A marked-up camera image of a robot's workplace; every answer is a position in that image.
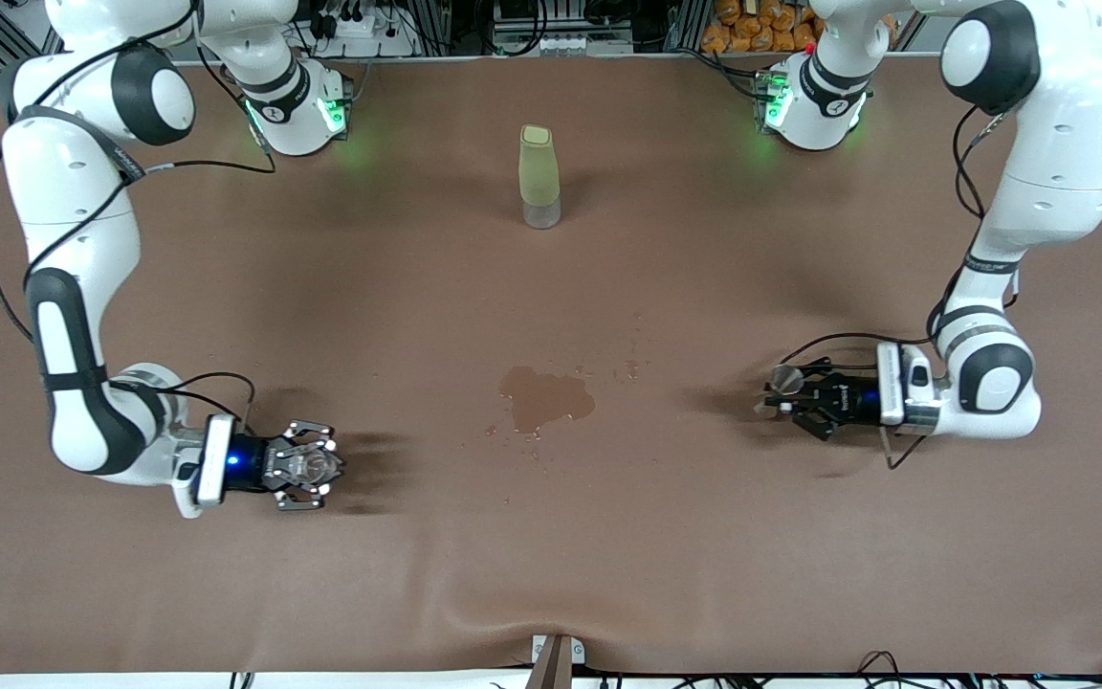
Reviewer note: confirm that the brown table mat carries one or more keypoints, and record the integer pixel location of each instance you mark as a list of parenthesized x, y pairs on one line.
[(551, 536)]

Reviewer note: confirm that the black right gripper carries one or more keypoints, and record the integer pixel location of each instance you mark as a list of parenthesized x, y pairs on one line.
[(251, 462)]

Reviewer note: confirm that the green sleeved shaker bottle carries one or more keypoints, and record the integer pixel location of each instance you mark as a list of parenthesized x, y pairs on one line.
[(539, 172)]

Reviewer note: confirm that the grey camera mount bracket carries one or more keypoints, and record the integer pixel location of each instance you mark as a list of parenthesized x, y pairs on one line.
[(556, 665)]

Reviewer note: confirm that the clear glass beaker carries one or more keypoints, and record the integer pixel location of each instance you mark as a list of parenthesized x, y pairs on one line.
[(314, 467)]

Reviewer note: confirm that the steel double jigger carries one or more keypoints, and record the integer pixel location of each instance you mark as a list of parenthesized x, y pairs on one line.
[(787, 380)]

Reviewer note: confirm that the white power strip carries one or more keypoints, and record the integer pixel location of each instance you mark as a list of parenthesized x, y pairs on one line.
[(360, 29)]

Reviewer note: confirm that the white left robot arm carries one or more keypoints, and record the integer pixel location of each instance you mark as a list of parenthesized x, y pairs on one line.
[(1058, 144)]

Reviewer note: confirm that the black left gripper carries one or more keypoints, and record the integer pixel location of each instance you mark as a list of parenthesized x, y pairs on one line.
[(854, 398)]

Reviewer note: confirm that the silver electronics box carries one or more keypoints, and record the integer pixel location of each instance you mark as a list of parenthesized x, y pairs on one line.
[(561, 43)]

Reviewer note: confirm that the orange snack packs pile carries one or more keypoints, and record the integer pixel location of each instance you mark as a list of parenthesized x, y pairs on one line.
[(761, 29)]

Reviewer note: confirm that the brown liquid puddle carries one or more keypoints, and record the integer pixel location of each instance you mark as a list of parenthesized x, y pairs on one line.
[(541, 397)]

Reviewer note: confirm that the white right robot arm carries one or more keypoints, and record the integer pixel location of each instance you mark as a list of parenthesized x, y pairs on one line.
[(73, 191)]

